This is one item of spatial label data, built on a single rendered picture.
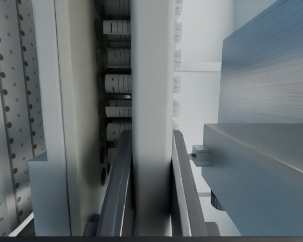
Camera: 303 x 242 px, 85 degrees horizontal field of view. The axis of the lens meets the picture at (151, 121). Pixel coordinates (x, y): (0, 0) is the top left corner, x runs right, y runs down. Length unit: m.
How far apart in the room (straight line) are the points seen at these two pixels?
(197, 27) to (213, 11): 0.51
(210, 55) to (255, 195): 3.87
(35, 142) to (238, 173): 0.22
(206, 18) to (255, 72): 3.82
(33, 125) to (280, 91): 0.47
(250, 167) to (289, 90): 0.29
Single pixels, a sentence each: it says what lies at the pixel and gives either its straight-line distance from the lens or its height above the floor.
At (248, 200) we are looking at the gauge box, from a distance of 0.21.
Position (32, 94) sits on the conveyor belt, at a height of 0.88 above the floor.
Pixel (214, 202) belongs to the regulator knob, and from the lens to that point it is 0.31.
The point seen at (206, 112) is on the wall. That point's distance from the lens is 3.70.
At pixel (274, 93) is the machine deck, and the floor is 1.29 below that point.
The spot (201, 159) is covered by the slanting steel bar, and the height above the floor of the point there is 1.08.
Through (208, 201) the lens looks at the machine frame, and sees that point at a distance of 1.44.
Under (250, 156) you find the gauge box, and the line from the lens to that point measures 0.20.
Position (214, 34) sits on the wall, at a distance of 4.22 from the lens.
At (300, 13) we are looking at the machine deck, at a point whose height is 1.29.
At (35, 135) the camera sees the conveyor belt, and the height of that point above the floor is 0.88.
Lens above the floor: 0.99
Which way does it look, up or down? 1 degrees up
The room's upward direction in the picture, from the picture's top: 90 degrees clockwise
